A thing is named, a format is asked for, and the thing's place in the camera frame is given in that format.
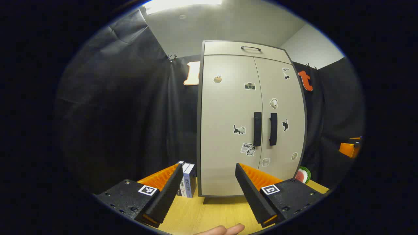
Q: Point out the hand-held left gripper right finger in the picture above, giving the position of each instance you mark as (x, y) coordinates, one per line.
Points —
(249, 191)

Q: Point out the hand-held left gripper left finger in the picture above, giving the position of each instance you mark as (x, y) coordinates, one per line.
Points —
(169, 191)

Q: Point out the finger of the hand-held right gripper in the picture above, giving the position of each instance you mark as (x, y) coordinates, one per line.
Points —
(347, 149)

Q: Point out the grey shoe cabinet door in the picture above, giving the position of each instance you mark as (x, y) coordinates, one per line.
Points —
(222, 130)
(289, 94)

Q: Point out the grey double-door shoe cabinet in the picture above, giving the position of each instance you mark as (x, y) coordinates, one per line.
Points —
(225, 48)

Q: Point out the toy watermelon slice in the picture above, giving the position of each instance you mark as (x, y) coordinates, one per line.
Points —
(303, 175)

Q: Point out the black backdrop cloth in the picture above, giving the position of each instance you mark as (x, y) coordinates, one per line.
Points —
(114, 114)

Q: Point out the ceiling light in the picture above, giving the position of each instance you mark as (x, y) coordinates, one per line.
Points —
(183, 5)

